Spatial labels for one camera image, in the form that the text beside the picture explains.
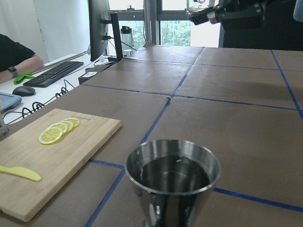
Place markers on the seated person in black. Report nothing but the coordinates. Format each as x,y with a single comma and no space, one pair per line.
16,59

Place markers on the clear glass cup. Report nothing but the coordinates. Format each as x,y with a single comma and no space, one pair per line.
196,6

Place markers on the lemon slice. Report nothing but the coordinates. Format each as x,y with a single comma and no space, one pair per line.
61,125
69,125
50,136
75,121

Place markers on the aluminium frame post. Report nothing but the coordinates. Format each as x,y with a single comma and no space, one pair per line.
3,127

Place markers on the black computer monitor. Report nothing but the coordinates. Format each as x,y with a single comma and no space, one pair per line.
103,26

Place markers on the black mini pc box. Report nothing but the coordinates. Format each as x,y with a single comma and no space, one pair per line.
90,72

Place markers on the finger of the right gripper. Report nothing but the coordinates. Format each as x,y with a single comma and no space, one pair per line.
231,14

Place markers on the clear water bottle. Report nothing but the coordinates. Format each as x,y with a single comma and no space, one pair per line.
127,40

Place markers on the yellow plastic knife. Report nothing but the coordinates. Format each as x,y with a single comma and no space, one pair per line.
21,172

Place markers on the wooden cutting board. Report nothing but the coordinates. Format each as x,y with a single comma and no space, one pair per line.
56,163

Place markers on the black computer mouse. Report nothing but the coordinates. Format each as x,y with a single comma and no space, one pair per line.
24,91

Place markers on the teach pendant with red button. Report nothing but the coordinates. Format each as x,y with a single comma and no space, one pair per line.
8,101

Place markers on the black keyboard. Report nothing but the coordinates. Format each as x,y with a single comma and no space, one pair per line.
54,74

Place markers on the steel jigger measuring cup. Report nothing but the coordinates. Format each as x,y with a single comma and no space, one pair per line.
172,180

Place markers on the front lemon slice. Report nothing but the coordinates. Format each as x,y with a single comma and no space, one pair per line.
50,136

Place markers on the back lemon slice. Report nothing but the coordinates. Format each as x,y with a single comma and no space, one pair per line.
75,121

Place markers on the green plastic clip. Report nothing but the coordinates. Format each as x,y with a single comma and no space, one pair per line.
20,78

